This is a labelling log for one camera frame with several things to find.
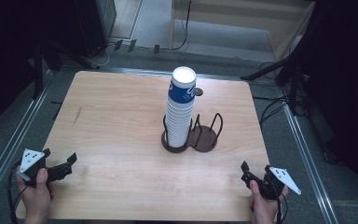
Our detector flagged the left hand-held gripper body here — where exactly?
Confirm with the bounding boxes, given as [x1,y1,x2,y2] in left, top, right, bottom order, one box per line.
[18,148,49,189]

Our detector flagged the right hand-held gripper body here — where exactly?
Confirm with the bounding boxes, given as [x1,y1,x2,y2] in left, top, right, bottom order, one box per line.
[260,164,303,201]

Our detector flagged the stack of ribbed paper cups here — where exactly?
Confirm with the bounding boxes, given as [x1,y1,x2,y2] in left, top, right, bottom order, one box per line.
[164,96,197,149]

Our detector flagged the blue and white paper cup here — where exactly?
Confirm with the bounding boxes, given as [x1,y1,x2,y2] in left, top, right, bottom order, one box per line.
[168,65,198,105]

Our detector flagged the person's right hand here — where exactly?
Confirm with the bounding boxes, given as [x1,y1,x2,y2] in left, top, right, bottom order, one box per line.
[248,179,290,224]

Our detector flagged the person's left hand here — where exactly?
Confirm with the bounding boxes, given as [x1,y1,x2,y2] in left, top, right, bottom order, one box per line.
[15,167,57,224]

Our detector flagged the black metal stand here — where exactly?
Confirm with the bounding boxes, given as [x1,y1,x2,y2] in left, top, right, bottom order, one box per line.
[31,38,63,101]

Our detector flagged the black tripod stand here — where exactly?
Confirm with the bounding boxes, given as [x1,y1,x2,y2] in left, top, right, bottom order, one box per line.
[240,36,313,117]

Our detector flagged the black curtain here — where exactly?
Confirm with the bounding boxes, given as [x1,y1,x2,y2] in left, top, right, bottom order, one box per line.
[304,0,358,200]

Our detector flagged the dark cabinet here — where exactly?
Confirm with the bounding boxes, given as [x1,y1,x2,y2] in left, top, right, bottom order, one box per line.
[74,0,117,59]

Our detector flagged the right hand-held gripper cable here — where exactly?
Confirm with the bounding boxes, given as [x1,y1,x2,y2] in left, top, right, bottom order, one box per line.
[273,190,289,224]

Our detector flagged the hand-held gripper cable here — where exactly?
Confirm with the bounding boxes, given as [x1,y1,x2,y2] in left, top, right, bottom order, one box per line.
[273,190,289,224]
[7,160,29,224]

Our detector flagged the left hand-held gripper cable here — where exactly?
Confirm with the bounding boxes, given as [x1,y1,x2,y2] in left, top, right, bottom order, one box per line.
[7,160,29,224]

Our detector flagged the metal floor rail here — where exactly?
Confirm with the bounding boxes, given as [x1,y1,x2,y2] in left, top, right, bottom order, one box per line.
[278,87,340,224]
[0,70,55,203]

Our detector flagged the black floor cables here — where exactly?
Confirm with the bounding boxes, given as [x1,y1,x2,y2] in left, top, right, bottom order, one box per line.
[252,61,295,127]

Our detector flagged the white floor cable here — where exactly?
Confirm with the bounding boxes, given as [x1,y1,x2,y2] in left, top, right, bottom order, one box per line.
[96,42,119,68]

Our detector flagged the black hanging power cable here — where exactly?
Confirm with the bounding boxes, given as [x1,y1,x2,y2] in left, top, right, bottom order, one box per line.
[167,0,193,52]

